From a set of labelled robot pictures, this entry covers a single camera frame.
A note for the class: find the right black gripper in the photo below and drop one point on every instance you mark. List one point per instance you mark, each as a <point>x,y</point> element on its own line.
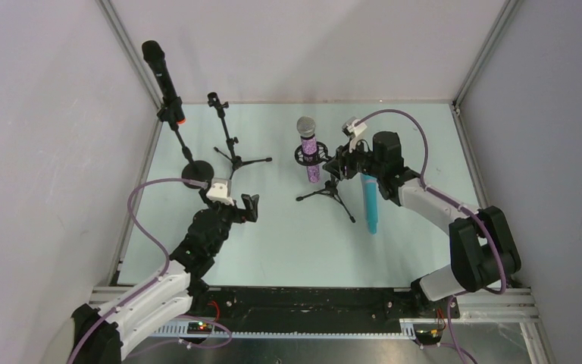
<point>343,163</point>

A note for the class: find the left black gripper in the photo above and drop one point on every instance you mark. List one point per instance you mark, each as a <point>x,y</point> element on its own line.
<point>238,211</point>

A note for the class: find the shock mount tripod stand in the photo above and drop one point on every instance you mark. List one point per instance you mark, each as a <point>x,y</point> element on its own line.
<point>330,188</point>

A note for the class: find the blue microphone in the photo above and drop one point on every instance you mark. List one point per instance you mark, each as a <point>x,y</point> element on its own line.
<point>369,189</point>

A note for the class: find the purple glitter microphone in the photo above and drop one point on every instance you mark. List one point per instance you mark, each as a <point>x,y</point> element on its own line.
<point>309,146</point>

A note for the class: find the black round base stand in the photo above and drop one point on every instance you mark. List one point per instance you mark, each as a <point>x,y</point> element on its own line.
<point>196,173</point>

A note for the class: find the black microphone orange end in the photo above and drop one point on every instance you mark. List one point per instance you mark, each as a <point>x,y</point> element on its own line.
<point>154,57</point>

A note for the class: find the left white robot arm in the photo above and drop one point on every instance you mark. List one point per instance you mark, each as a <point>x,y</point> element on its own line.
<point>110,332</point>

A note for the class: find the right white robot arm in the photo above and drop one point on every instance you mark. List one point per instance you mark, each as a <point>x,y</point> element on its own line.
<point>482,248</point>

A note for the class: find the tall black tripod stand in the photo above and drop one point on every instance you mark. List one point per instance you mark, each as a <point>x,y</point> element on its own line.
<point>236,161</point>

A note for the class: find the left circuit board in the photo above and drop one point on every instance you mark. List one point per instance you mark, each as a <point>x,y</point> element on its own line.
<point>199,328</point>

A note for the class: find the circuit board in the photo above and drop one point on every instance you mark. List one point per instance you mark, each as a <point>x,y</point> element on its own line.
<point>199,328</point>
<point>428,338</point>

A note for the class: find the right circuit board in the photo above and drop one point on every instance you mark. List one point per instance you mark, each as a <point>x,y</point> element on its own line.
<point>428,338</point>

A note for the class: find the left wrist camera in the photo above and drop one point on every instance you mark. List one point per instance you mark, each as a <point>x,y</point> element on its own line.
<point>219,190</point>

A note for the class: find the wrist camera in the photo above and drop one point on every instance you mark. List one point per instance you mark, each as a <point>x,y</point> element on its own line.
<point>354,129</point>
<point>219,190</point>

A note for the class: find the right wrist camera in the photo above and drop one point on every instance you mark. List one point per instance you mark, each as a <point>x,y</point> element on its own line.
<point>354,129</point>

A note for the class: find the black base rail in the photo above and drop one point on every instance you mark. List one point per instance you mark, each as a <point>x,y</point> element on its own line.
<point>313,310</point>

